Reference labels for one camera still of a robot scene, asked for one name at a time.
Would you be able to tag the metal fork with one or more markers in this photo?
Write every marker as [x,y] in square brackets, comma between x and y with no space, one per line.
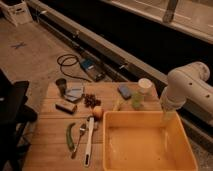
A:
[82,131]

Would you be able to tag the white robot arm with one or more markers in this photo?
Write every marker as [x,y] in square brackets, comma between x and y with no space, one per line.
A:
[188,82]

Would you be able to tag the white paper cup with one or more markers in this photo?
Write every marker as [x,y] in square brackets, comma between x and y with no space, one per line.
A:
[145,85]

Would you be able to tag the dark metal cup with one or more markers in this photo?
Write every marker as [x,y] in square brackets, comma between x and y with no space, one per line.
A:
[62,85]

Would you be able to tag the blue sponge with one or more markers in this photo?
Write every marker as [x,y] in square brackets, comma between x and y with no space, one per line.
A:
[124,91]

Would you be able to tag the blue power box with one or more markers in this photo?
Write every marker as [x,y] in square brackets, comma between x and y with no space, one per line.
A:
[92,70]

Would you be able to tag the bunch of dark grapes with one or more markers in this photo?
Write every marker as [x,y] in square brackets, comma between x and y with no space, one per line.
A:
[90,100]

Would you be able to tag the pale corn piece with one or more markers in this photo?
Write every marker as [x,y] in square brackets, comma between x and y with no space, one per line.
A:
[117,105]

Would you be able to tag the yellow onion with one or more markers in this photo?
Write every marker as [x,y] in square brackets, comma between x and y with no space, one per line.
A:
[98,112]

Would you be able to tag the dark rectangular block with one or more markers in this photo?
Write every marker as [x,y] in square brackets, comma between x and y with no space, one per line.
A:
[70,109]

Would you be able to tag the yellow plastic bin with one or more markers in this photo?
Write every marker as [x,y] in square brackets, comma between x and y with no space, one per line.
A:
[145,141]

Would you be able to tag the black chair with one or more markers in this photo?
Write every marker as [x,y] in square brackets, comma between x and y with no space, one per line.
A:
[14,115]

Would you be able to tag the white storage crate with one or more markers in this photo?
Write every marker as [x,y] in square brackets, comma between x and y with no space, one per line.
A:
[17,14]

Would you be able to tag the white handled peeler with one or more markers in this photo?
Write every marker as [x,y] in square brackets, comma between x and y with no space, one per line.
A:
[89,142]

